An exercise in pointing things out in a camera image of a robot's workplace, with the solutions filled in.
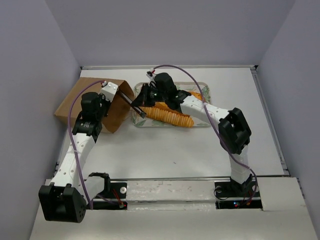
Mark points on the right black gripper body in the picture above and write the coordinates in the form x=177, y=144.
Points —
x=151, y=95

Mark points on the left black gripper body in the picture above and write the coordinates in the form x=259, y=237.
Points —
x=104, y=104

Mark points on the pale crusty fake bread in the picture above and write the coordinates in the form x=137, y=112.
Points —
x=163, y=106

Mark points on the ridged orange fake bread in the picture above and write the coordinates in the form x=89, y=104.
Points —
x=170, y=117

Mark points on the brown paper bag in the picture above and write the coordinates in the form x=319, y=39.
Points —
x=69, y=109

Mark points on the metal kitchen tongs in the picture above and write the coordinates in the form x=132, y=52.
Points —
x=137, y=109

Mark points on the long seeded fake baguette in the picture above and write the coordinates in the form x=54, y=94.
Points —
x=195, y=97

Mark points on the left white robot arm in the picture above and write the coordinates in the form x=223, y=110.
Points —
x=69, y=194

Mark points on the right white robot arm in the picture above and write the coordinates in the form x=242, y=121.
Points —
x=232, y=128

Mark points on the floral leaf print tray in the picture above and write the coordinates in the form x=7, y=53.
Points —
x=186, y=86

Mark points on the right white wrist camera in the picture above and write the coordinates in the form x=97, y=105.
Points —
x=151, y=75

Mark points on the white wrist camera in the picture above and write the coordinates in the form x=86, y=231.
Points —
x=108, y=90
x=151, y=75

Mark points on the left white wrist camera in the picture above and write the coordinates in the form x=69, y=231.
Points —
x=108, y=90

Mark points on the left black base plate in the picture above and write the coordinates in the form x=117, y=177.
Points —
x=113, y=199

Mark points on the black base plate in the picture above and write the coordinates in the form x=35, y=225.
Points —
x=113, y=199
x=231, y=199

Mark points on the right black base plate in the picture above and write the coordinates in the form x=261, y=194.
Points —
x=231, y=199

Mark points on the aluminium front rail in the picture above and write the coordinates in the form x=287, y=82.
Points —
x=208, y=178

